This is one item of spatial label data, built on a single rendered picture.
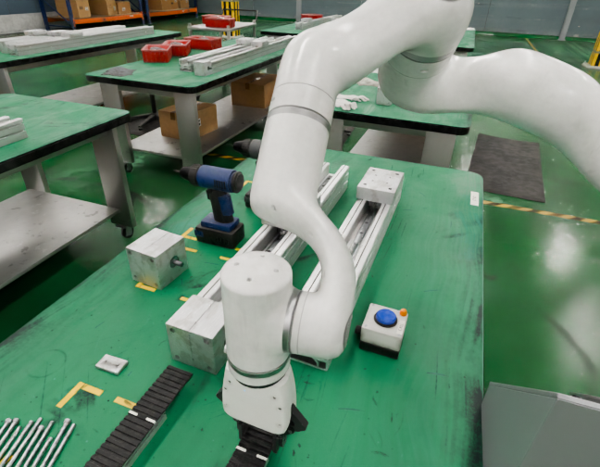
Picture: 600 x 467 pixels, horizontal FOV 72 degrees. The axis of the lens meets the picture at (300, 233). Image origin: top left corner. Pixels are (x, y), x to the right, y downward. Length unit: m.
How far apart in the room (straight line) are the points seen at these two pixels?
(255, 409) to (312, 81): 0.45
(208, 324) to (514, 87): 0.62
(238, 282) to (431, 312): 0.63
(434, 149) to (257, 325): 2.12
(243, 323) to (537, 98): 0.49
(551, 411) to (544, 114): 0.38
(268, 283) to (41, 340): 0.64
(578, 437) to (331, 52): 0.54
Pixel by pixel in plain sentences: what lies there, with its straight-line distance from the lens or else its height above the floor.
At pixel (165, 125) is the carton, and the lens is 3.79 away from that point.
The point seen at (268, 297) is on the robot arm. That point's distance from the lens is 0.46.
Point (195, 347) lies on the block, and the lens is 0.81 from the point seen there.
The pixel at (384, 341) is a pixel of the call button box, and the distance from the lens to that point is 0.86.
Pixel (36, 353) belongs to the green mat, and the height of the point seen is 0.78.
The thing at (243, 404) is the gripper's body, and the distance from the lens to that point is 0.63.
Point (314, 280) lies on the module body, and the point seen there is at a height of 0.86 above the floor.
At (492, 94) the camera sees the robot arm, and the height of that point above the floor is 1.29.
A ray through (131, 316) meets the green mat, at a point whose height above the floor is 0.78.
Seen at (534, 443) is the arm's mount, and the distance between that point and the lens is 0.59.
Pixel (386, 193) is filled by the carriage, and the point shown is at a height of 0.90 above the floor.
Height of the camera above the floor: 1.42
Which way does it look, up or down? 32 degrees down
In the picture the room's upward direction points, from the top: 2 degrees clockwise
